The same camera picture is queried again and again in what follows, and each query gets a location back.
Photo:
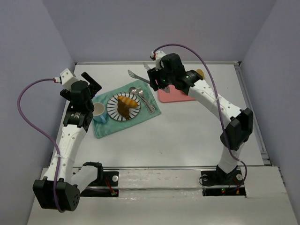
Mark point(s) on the silver spoon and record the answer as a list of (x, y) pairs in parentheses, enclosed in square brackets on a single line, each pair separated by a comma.
[(134, 91)]

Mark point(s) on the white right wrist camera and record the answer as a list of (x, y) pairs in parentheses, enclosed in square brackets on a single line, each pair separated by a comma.
[(156, 56)]

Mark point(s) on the brown sliced bread roll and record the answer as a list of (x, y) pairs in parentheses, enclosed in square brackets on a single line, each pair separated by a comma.
[(201, 73)]

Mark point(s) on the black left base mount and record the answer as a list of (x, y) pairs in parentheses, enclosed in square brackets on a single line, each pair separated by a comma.
[(105, 185)]

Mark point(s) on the brown chocolate croissant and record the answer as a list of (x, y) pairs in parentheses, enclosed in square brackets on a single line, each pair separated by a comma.
[(123, 109)]

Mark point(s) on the blue striped white plate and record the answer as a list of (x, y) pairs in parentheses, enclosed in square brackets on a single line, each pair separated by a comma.
[(112, 106)]

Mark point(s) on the silver fork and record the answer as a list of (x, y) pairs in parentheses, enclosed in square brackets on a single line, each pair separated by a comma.
[(141, 94)]

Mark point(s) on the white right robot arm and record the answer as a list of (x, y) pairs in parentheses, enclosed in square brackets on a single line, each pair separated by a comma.
[(236, 123)]

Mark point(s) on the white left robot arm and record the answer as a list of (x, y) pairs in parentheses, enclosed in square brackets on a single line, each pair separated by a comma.
[(60, 188)]

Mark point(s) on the striped orange long bread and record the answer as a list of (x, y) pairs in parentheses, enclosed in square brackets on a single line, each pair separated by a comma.
[(128, 101)]

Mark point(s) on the silver metal tongs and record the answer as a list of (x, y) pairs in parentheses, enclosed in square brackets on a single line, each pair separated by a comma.
[(146, 66)]

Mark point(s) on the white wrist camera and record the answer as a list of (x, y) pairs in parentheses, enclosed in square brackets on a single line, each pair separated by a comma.
[(156, 56), (66, 79)]

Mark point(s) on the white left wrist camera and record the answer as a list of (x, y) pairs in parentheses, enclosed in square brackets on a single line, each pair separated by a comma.
[(66, 79)]

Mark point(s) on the teal cloth placemat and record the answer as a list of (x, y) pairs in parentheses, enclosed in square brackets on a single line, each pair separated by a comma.
[(112, 126)]

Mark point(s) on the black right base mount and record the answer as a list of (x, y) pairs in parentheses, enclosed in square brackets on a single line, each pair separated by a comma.
[(212, 185)]

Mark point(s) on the blue mug white inside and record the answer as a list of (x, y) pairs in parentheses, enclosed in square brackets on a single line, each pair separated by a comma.
[(99, 113)]

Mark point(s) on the pink plastic tray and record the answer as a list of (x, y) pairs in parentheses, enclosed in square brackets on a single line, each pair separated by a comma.
[(173, 95)]

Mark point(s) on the aluminium table rail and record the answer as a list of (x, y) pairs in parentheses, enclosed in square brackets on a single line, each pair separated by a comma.
[(235, 63)]

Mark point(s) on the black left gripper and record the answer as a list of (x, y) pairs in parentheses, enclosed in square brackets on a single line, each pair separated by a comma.
[(93, 83)]

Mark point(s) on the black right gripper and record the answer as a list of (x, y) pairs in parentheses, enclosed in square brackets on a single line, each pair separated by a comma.
[(154, 78)]

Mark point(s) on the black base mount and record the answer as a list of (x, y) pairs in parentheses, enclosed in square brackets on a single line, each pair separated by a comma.
[(105, 185), (212, 185)]

